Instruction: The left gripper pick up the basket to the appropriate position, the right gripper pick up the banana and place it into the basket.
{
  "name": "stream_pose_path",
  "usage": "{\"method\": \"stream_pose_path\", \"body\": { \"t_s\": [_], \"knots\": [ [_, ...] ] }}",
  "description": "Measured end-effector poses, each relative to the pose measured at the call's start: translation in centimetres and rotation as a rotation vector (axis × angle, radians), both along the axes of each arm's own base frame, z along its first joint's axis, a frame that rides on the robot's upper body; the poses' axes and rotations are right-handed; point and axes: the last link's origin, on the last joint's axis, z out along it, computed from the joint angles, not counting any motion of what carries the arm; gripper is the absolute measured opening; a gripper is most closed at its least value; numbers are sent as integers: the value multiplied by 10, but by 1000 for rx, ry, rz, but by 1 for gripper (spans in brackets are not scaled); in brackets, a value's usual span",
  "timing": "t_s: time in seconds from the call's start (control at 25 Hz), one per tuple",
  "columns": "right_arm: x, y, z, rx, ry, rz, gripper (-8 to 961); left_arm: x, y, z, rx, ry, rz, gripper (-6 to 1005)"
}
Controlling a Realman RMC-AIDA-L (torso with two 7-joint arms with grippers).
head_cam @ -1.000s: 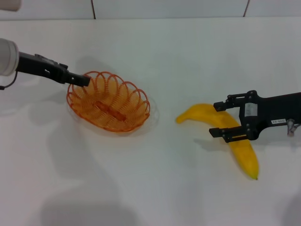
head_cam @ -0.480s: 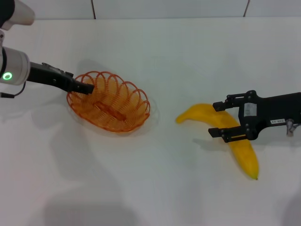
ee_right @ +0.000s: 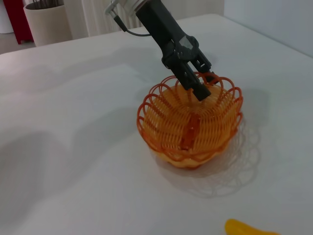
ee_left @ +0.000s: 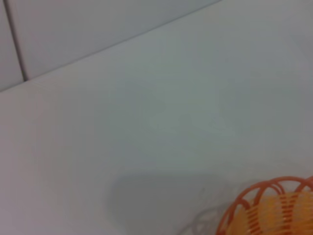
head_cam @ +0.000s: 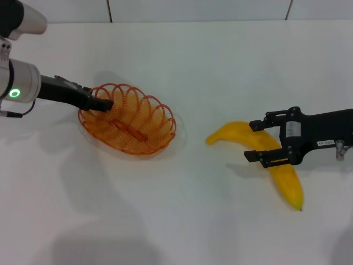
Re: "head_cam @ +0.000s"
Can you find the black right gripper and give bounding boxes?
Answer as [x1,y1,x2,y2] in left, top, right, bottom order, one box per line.
[243,106,353,169]

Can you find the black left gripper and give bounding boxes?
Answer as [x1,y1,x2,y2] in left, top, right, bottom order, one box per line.
[36,74,115,113]

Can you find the orange woven plastic basket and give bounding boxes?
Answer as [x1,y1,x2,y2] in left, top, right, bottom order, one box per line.
[78,82,177,156]

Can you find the yellow banana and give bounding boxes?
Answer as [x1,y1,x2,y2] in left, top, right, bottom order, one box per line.
[206,120,304,212]

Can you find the right arm cable plug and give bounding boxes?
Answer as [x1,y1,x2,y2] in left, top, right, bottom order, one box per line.
[334,139,350,161]

